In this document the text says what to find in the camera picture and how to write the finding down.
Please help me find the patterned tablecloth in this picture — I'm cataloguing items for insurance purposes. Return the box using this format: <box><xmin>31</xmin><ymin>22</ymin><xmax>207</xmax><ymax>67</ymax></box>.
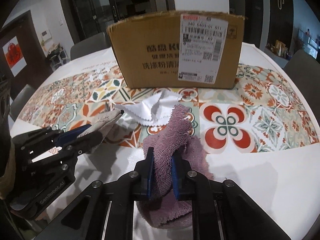
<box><xmin>10</xmin><ymin>43</ymin><xmax>319</xmax><ymax>239</ymax></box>

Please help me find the red fu poster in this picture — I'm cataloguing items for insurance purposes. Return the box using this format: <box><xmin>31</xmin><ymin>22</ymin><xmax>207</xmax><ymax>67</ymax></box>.
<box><xmin>2</xmin><ymin>36</ymin><xmax>27</xmax><ymax>76</ymax></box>

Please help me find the grey chair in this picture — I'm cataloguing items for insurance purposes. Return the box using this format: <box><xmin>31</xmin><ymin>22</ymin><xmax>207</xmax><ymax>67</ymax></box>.
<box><xmin>284</xmin><ymin>49</ymin><xmax>320</xmax><ymax>123</ymax></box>
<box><xmin>71</xmin><ymin>32</ymin><xmax>111</xmax><ymax>61</ymax></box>
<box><xmin>9</xmin><ymin>84</ymin><xmax>36</xmax><ymax>121</ymax></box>

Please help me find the grey chair far left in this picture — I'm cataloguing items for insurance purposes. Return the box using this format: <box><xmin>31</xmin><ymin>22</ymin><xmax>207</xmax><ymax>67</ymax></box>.
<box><xmin>9</xmin><ymin>84</ymin><xmax>36</xmax><ymax>121</ymax></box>

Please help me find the white shelf rack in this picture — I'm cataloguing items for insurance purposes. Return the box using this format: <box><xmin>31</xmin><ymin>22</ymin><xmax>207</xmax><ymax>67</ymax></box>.
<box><xmin>46</xmin><ymin>44</ymin><xmax>70</xmax><ymax>71</ymax></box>

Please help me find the purple fluffy towel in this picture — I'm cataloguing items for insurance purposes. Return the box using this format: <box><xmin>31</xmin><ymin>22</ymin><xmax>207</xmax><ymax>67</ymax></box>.
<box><xmin>137</xmin><ymin>104</ymin><xmax>213</xmax><ymax>229</ymax></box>

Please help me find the grey chair back left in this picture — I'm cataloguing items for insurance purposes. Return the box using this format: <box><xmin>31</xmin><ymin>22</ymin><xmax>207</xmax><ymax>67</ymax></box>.
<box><xmin>71</xmin><ymin>32</ymin><xmax>111</xmax><ymax>61</ymax></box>

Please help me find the left hand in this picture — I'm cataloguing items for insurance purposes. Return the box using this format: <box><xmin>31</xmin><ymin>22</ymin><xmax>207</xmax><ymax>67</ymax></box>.
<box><xmin>0</xmin><ymin>141</ymin><xmax>16</xmax><ymax>200</ymax></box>

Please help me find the white tv cabinet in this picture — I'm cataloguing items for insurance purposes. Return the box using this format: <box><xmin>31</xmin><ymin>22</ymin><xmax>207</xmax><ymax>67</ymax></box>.
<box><xmin>264</xmin><ymin>47</ymin><xmax>289</xmax><ymax>62</ymax></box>

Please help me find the brown cardboard box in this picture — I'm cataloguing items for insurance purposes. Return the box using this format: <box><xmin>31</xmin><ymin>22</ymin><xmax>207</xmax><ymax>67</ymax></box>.
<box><xmin>107</xmin><ymin>11</ymin><xmax>245</xmax><ymax>89</ymax></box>

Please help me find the grey floral pouch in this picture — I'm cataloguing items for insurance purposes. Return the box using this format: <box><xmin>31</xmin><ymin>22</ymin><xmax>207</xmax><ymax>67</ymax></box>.
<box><xmin>77</xmin><ymin>103</ymin><xmax>124</xmax><ymax>153</ymax></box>

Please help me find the white cleaning cloth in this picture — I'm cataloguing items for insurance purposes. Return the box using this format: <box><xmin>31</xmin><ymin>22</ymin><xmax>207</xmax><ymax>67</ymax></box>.
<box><xmin>115</xmin><ymin>89</ymin><xmax>182</xmax><ymax>126</ymax></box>

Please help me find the grey chair right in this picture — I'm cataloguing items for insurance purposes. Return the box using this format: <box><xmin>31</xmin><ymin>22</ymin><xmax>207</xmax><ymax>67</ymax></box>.
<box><xmin>284</xmin><ymin>49</ymin><xmax>320</xmax><ymax>123</ymax></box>

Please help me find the white intercom panel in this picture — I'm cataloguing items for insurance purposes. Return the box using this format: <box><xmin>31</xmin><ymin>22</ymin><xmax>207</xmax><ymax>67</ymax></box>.
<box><xmin>41</xmin><ymin>29</ymin><xmax>52</xmax><ymax>43</ymax></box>

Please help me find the dark sliding glass door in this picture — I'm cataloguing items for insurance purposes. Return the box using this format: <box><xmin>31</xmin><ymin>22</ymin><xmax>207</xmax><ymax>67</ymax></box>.
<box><xmin>60</xmin><ymin>0</ymin><xmax>175</xmax><ymax>43</ymax></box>

